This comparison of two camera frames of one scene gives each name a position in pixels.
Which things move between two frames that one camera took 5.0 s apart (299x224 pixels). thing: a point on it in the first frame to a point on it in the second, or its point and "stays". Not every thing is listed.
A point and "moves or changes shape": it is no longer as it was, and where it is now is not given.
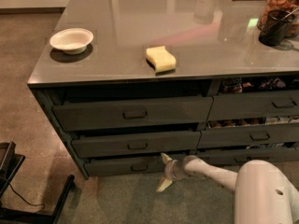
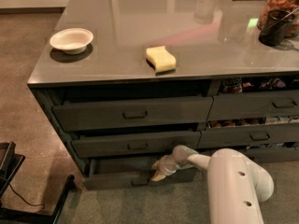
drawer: [126, 167] moves or changes shape
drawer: [85, 113] stays
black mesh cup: [272, 35] stays
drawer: [116, 143] stays
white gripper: [172, 170] to [165, 166]
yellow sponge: [160, 59] stays
